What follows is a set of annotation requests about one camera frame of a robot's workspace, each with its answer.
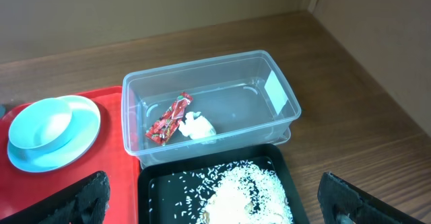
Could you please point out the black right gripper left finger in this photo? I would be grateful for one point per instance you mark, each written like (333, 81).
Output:
(84, 202)

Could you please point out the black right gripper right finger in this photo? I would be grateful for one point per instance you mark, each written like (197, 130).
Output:
(342, 202)

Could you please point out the light blue plate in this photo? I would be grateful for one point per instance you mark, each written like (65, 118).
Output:
(83, 131)

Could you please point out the small light blue bowl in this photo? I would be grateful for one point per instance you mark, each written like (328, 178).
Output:
(42, 125)

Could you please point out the red snack wrapper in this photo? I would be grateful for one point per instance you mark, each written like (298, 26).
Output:
(162, 130)

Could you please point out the white napkin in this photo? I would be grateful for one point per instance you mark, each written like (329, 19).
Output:
(196, 126)

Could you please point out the black waste tray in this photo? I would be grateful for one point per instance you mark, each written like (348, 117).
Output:
(175, 192)

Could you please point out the rice food waste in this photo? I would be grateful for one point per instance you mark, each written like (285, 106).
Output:
(239, 192)

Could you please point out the red serving tray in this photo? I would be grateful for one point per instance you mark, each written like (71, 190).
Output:
(20, 189)

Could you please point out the white label on bin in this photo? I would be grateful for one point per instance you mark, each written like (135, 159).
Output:
(275, 92)

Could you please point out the clear plastic bin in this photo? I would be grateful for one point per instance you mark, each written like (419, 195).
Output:
(228, 91)

